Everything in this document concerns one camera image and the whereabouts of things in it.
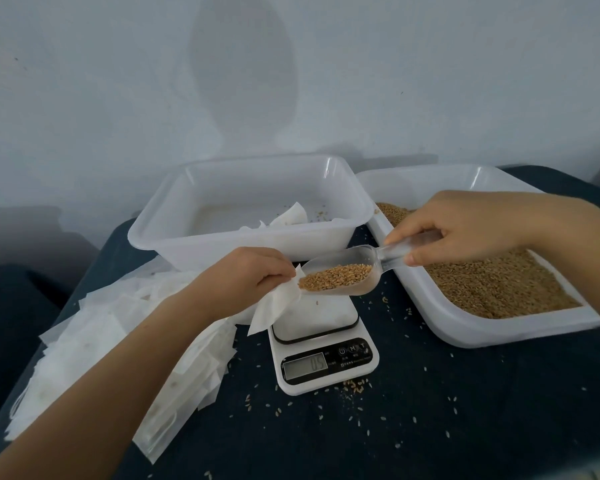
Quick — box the person's left forearm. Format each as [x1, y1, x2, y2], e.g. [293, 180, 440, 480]
[0, 293, 226, 480]

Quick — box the person's left hand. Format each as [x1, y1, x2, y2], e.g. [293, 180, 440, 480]
[185, 247, 299, 324]

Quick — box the dark blue tablecloth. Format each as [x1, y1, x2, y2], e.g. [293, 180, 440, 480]
[0, 265, 71, 436]
[0, 167, 600, 480]

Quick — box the person's right hand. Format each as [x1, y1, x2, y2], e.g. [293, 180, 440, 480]
[382, 189, 553, 268]

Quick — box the white plastic tub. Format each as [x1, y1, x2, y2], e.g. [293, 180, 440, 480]
[127, 155, 377, 272]

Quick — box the clear plastic scoop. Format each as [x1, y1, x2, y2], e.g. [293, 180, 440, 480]
[298, 229, 443, 297]

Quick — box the white tray of grain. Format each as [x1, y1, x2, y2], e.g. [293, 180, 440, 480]
[357, 163, 600, 350]

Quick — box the brown grain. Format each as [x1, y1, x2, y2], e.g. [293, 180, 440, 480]
[298, 201, 581, 320]

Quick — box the white digital kitchen scale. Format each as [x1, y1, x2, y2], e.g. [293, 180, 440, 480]
[267, 289, 380, 397]

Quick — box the pile of white bags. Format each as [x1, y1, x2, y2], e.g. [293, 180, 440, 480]
[5, 259, 259, 464]

